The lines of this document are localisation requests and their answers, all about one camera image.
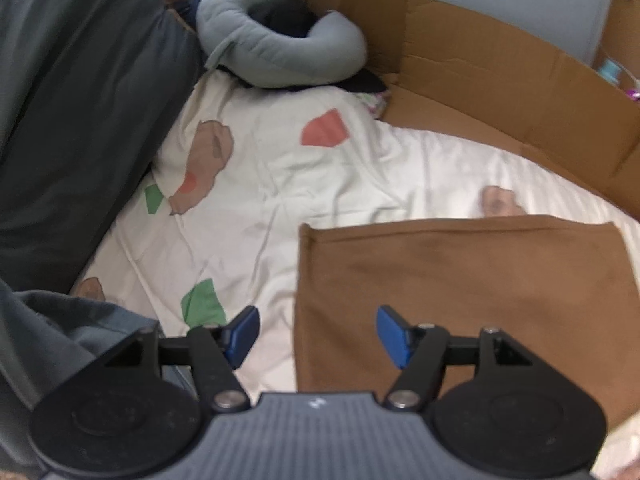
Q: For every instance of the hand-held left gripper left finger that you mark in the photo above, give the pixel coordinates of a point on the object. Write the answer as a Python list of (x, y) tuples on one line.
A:
[(245, 334)]

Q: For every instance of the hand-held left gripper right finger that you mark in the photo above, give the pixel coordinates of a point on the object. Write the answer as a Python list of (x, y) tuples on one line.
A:
[(392, 337)]

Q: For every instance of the brown printed t-shirt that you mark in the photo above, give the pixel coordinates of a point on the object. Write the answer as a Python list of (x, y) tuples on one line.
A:
[(475, 280)]

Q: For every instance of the white bear print blanket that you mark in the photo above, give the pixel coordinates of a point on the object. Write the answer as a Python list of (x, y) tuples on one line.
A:
[(300, 185)]

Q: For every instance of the grey garment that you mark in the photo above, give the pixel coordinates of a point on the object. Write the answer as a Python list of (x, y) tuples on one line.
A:
[(50, 340)]

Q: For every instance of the colourful patterned cloth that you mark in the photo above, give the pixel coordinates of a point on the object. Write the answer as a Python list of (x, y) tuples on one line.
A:
[(374, 105)]

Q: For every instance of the grey neck pillow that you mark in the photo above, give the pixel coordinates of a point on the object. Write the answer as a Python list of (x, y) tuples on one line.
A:
[(270, 60)]

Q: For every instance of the brown cardboard sheet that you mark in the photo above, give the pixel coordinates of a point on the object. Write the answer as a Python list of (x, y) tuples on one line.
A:
[(475, 70)]

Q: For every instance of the dark grey pillow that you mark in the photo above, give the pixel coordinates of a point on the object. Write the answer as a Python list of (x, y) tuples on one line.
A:
[(75, 110)]

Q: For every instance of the black cloth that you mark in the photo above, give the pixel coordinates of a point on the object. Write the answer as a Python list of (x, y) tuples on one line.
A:
[(285, 15)]

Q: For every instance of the purple and white packet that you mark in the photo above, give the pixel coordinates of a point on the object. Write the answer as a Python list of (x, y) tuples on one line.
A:
[(633, 94)]

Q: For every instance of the tall cardboard panel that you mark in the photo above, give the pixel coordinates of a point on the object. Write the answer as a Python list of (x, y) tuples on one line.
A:
[(625, 20)]

